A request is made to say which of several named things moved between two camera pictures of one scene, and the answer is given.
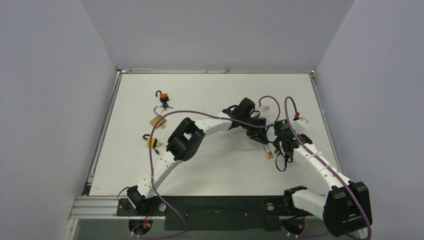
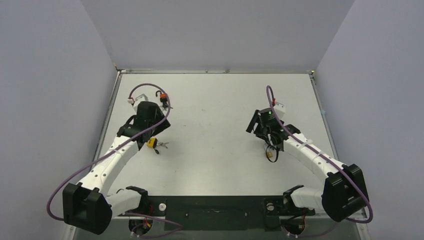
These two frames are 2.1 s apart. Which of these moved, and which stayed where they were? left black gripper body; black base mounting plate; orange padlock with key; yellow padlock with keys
Moved: left black gripper body
Stayed: black base mounting plate; yellow padlock with keys; orange padlock with key
